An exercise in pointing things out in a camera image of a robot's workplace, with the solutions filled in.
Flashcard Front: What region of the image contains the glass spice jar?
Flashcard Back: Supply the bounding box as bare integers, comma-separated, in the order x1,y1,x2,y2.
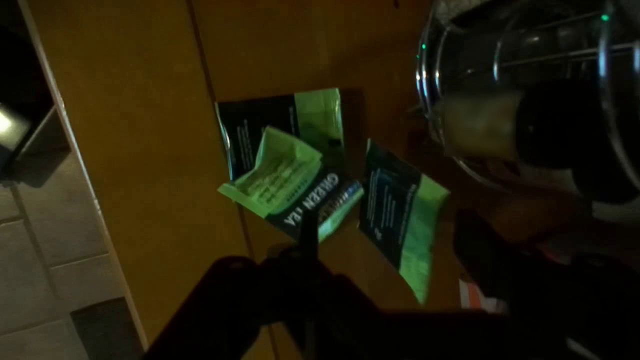
430,77,607,176

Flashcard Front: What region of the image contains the green tea packet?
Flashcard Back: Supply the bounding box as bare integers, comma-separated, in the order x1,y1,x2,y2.
359,137,453,306
215,88,346,184
218,125,366,243

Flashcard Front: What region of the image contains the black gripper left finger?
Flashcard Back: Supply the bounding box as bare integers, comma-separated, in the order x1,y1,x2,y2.
266,210,391,324

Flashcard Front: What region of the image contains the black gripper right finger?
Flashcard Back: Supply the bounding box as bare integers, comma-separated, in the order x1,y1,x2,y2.
453,207,537,315

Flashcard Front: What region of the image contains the wooden dresser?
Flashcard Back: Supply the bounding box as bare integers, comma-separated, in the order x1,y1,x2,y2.
19,0,640,360

